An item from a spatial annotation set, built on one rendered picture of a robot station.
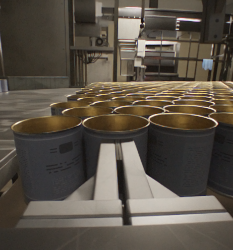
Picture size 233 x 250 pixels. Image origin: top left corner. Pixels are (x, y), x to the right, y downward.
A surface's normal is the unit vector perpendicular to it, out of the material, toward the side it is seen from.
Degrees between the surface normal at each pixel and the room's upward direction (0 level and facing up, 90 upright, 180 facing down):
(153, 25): 90
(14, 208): 2
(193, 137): 90
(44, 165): 90
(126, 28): 99
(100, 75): 90
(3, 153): 0
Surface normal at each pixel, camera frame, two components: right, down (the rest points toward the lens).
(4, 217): 0.00, -0.96
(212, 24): 0.04, 0.27
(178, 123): -0.24, 0.26
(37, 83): 0.74, 0.20
